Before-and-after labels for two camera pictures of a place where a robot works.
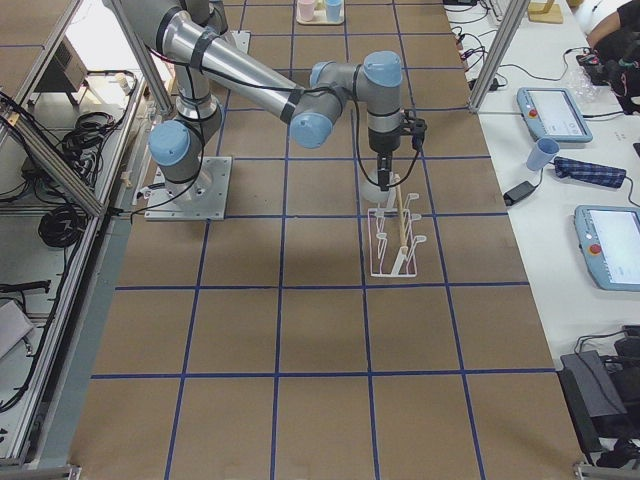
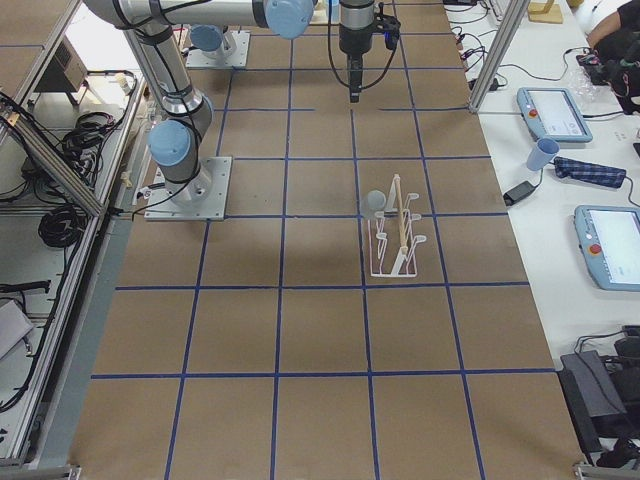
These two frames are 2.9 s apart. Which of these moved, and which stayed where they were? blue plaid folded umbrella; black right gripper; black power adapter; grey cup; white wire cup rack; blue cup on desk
Moved: black right gripper; grey cup
Stayed: blue plaid folded umbrella; black power adapter; blue cup on desk; white wire cup rack
